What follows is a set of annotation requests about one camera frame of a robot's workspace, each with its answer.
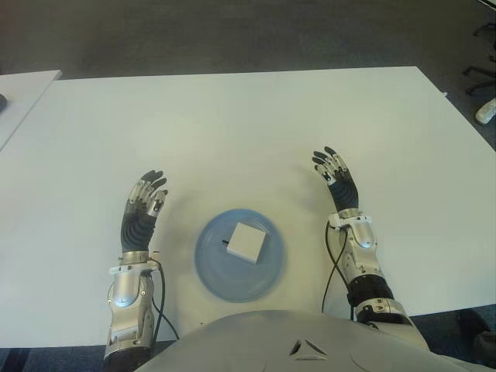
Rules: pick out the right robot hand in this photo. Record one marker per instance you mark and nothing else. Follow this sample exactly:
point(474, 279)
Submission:
point(346, 191)

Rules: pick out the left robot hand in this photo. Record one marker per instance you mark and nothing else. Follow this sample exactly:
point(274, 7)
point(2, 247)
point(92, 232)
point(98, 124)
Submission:
point(137, 228)

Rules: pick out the white charger block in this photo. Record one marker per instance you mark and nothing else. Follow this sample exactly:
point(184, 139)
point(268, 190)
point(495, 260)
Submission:
point(248, 242)

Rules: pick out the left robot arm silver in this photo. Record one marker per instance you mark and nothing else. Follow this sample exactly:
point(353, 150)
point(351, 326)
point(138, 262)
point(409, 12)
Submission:
point(129, 302)

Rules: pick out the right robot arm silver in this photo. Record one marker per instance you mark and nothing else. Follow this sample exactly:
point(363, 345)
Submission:
point(368, 271)

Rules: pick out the blue round plate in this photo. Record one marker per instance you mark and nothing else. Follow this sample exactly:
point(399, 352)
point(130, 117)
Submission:
point(217, 279)

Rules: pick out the grey robot torso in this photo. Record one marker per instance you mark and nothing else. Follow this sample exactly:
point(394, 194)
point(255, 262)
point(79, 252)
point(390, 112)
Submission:
point(290, 341)

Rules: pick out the white shoe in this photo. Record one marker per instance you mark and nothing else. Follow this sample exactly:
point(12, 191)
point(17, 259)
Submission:
point(487, 111)

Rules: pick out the neighbouring white table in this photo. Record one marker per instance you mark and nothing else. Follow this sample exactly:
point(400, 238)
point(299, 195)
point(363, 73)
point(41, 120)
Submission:
point(23, 104)

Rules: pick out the black office chair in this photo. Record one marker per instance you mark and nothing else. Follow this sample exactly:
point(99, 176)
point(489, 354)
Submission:
point(482, 77)

